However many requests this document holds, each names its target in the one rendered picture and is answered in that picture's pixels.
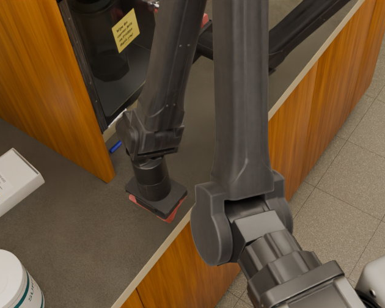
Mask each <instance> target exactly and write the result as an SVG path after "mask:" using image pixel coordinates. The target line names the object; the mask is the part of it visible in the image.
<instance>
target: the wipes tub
mask: <svg viewBox="0 0 385 308"><path fill-rule="evenodd" d="M44 306H45V299H44V295H43V292H42V291H41V289H40V287H39V286H38V284H37V283H36V281H35V280H34V279H33V278H32V276H31V275H30V274H29V273H28V271H27V270H26V268H25V267H24V266H23V265H22V263H21V262H20V261H19V260H18V259H17V257H16V256H15V255H13V254H12V253H11V252H9V251H5V250H2V249H0V308H44Z"/></svg>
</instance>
